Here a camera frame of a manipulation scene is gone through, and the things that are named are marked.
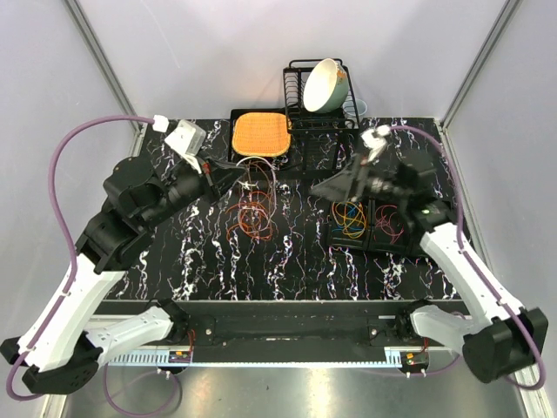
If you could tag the orange woven mat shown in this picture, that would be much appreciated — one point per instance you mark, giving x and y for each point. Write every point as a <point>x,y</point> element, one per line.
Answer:
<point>261,134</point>

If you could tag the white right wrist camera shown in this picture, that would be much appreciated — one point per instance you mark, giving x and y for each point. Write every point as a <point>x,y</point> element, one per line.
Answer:
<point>374,140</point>

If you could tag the black bin middle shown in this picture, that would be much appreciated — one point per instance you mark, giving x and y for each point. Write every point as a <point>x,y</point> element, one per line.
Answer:
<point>387,231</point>

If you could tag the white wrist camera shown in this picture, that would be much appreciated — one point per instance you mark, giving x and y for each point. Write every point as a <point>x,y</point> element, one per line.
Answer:
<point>374,140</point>
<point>186,140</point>

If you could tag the black bin left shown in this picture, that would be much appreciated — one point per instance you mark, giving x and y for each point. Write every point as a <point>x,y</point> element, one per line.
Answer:
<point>349,225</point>

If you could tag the light blue cup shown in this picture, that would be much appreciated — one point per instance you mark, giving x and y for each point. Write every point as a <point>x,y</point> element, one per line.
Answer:
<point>354,109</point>

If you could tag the black wire tray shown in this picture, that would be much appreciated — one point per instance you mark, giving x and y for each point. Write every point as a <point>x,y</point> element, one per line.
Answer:
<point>320,145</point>

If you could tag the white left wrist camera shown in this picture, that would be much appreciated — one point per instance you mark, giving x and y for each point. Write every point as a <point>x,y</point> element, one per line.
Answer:
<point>186,140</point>

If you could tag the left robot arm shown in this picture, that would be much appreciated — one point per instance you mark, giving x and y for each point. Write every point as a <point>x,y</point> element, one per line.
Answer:
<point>59,353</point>

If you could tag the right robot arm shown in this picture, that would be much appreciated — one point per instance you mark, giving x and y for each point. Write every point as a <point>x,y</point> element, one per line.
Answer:
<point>500,336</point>

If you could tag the black dish rack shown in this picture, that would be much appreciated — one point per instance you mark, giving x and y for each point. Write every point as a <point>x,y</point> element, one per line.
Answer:
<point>295,75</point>

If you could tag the cream ceramic bowl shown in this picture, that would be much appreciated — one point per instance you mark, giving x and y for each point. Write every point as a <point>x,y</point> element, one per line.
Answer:
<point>326,88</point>

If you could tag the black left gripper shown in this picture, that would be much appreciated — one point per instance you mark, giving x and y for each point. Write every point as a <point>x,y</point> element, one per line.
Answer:
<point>221,176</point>

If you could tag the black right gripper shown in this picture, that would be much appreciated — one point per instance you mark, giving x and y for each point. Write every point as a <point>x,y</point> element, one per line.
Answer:
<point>335,188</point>

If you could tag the black bin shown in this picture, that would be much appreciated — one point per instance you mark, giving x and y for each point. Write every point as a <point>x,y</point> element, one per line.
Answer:
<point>349,225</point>
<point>387,231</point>

